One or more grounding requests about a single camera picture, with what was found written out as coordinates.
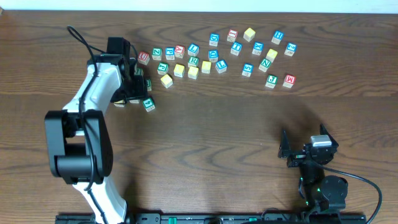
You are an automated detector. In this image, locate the blue T block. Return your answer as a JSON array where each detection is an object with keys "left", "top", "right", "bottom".
[{"left": 231, "top": 42, "right": 243, "bottom": 56}]

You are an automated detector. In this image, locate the red A block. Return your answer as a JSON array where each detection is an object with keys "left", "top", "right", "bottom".
[{"left": 175, "top": 45, "right": 185, "bottom": 58}]

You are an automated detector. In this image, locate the green Z block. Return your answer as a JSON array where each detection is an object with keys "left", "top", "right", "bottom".
[{"left": 152, "top": 47, "right": 162, "bottom": 61}]

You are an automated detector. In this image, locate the blue 5 block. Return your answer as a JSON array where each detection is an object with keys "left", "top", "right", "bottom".
[{"left": 242, "top": 63, "right": 254, "bottom": 77}]

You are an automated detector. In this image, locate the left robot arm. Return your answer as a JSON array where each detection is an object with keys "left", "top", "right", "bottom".
[{"left": 44, "top": 54, "right": 137, "bottom": 223}]

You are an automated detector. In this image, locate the green N block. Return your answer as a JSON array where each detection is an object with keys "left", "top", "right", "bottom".
[{"left": 259, "top": 58, "right": 272, "bottom": 72}]

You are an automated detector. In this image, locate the blue L block lower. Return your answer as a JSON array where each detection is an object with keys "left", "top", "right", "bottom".
[{"left": 215, "top": 60, "right": 228, "bottom": 73}]

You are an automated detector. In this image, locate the blue X block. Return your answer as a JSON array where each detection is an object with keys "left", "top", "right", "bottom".
[{"left": 252, "top": 42, "right": 264, "bottom": 55}]

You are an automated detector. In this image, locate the blue P block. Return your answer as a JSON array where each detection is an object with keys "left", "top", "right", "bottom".
[{"left": 165, "top": 47, "right": 175, "bottom": 60}]

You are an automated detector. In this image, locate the blue l block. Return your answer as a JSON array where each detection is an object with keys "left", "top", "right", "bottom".
[
  {"left": 187, "top": 43, "right": 200, "bottom": 57},
  {"left": 215, "top": 60, "right": 228, "bottom": 73}
]

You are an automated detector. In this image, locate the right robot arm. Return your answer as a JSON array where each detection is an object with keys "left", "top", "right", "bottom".
[{"left": 278, "top": 124, "right": 348, "bottom": 223}]

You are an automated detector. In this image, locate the green 7 block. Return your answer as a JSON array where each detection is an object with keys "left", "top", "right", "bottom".
[{"left": 135, "top": 68, "right": 144, "bottom": 76}]

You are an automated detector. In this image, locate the yellow tilted block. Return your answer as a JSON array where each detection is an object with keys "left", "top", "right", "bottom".
[{"left": 160, "top": 74, "right": 174, "bottom": 88}]

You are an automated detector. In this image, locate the red I block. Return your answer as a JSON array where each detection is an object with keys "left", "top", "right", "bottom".
[{"left": 227, "top": 29, "right": 238, "bottom": 42}]

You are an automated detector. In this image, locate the blue 2 block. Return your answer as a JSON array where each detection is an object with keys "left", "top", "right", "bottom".
[{"left": 284, "top": 42, "right": 297, "bottom": 57}]

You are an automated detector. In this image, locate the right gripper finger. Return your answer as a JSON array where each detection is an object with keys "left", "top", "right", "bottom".
[
  {"left": 278, "top": 129, "right": 292, "bottom": 158},
  {"left": 320, "top": 124, "right": 338, "bottom": 146}
]

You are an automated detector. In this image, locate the green B block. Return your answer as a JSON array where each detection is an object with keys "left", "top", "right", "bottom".
[{"left": 146, "top": 79, "right": 152, "bottom": 91}]

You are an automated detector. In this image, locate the green 4 block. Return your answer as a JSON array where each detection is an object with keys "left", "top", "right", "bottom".
[{"left": 142, "top": 97, "right": 155, "bottom": 112}]

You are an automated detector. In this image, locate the red M block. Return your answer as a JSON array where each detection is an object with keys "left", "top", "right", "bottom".
[{"left": 282, "top": 74, "right": 296, "bottom": 88}]

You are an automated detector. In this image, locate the yellow O block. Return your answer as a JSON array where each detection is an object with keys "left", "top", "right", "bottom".
[{"left": 201, "top": 60, "right": 212, "bottom": 74}]

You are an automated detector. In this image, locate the green J block left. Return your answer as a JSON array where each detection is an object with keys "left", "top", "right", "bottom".
[{"left": 157, "top": 62, "right": 169, "bottom": 75}]

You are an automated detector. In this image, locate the red U block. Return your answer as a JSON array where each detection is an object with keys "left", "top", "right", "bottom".
[{"left": 137, "top": 51, "right": 150, "bottom": 65}]

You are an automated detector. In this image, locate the blue d block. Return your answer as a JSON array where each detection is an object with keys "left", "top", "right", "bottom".
[
  {"left": 209, "top": 33, "right": 220, "bottom": 47},
  {"left": 208, "top": 50, "right": 218, "bottom": 62}
]

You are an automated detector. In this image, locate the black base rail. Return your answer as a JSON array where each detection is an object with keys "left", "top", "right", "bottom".
[{"left": 55, "top": 212, "right": 368, "bottom": 224}]

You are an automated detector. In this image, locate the blue D block lower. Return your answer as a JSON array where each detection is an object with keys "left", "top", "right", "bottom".
[{"left": 208, "top": 50, "right": 218, "bottom": 62}]

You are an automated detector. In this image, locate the green J block right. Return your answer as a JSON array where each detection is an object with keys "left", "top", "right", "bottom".
[{"left": 265, "top": 75, "right": 278, "bottom": 88}]

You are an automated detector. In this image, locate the blue L block upper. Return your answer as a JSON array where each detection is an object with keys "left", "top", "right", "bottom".
[{"left": 187, "top": 43, "right": 200, "bottom": 57}]

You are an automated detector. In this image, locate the blue H block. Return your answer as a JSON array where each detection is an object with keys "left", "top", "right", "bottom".
[{"left": 271, "top": 30, "right": 284, "bottom": 45}]

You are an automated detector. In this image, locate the yellow block top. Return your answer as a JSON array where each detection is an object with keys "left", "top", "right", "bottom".
[{"left": 243, "top": 27, "right": 256, "bottom": 42}]

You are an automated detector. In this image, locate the green j block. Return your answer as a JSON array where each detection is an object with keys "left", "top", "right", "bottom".
[
  {"left": 157, "top": 62, "right": 169, "bottom": 75},
  {"left": 265, "top": 75, "right": 278, "bottom": 88}
]

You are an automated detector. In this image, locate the blue D block upper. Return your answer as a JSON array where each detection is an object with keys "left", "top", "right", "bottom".
[{"left": 209, "top": 33, "right": 220, "bottom": 47}]

